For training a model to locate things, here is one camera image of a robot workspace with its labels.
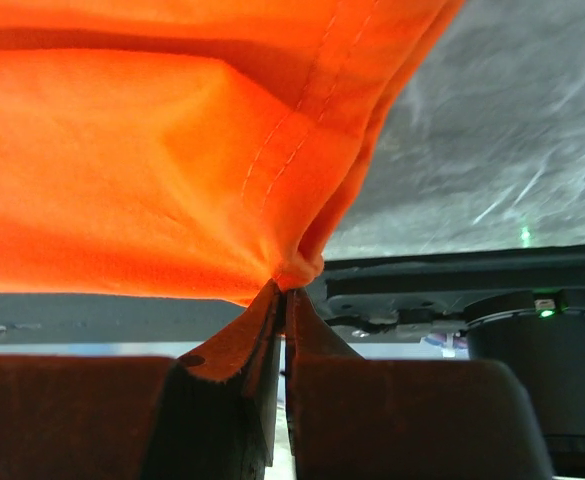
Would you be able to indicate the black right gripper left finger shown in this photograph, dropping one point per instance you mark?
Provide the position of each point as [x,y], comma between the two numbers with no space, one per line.
[208,414]

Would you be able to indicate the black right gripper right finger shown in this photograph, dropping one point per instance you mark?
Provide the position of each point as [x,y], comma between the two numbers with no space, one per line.
[354,418]

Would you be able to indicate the orange t shirt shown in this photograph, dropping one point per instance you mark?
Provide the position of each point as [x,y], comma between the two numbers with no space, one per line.
[191,149]

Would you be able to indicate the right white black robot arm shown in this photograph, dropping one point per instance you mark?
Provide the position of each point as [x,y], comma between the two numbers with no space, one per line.
[540,337]

